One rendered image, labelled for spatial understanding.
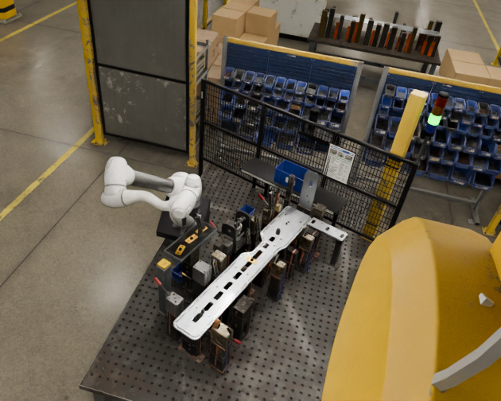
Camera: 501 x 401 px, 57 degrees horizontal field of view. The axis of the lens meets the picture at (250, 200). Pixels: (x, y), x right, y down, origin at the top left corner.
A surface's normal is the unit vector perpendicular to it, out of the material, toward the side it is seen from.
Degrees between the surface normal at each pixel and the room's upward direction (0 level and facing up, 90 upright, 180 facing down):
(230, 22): 90
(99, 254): 0
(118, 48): 91
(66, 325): 0
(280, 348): 0
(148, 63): 92
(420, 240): 48
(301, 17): 90
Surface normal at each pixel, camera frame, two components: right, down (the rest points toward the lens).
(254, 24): -0.32, 0.58
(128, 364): 0.10, -0.77
